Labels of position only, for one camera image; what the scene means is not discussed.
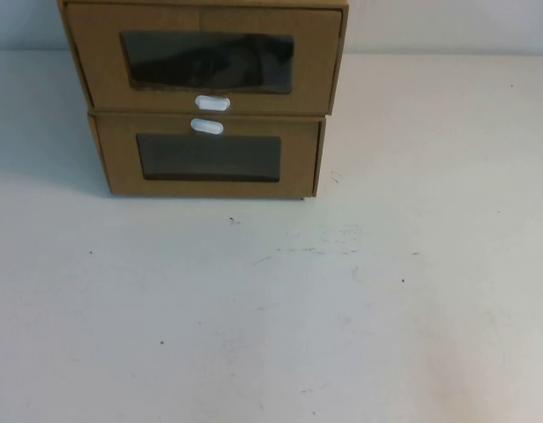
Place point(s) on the lower cardboard drawer with window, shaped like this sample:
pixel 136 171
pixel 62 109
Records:
pixel 320 154

